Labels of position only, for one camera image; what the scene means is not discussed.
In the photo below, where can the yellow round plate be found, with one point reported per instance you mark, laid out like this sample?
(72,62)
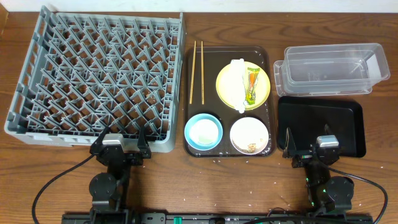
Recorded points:
(262,90)

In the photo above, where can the grey plastic dish rack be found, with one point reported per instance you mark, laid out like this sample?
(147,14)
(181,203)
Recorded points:
(84,73)

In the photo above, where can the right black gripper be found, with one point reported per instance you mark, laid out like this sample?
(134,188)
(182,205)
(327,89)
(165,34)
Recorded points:
(303,158)

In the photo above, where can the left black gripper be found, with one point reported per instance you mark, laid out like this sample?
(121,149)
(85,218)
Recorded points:
(125,156)

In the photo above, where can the green orange snack wrapper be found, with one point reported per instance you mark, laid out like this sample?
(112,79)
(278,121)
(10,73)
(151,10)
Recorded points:
(250,89)

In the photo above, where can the wooden chopstick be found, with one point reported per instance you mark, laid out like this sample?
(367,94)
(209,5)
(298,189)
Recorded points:
(193,72)
(202,75)

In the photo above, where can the light blue bowl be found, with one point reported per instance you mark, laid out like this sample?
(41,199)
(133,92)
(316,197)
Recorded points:
(203,132)

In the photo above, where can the black waste tray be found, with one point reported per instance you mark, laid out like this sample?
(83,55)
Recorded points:
(306,117)

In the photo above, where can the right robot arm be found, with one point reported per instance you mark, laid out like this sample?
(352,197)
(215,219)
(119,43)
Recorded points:
(329,196)

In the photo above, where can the white napkin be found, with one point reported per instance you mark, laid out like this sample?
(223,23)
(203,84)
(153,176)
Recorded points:
(236,72)

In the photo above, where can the clear plastic bin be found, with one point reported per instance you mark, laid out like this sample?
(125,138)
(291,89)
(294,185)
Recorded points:
(330,70)

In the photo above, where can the white pink bowl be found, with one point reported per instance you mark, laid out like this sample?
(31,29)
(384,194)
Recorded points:
(249,136)

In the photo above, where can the dark brown serving tray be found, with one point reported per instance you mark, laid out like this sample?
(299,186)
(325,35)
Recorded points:
(216,58)

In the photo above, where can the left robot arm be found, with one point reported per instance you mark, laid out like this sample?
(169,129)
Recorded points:
(109,189)

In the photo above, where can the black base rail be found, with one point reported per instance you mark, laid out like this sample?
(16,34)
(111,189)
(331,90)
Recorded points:
(161,218)

